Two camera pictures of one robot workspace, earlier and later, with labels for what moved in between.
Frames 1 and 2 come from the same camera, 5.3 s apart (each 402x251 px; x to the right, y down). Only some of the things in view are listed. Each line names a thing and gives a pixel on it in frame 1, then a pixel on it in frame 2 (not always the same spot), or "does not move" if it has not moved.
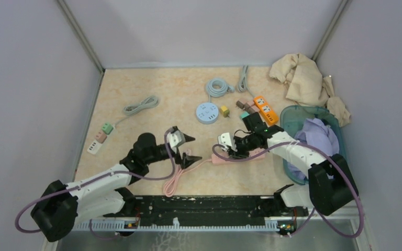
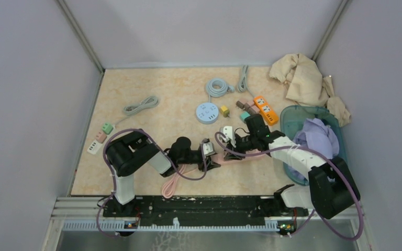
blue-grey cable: x=218 y=87 does not move
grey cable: x=131 y=109 does not move
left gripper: x=187 y=160 -> x=209 y=165
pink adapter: x=256 y=109 does not move
